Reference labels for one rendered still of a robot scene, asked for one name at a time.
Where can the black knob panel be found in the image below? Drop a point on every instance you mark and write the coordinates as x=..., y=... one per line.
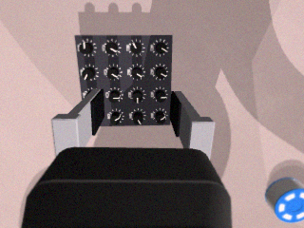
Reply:
x=137, y=87

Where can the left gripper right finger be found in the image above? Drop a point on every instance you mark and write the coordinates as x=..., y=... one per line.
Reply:
x=194, y=131

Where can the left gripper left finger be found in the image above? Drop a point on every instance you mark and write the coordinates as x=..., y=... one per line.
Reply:
x=83, y=121

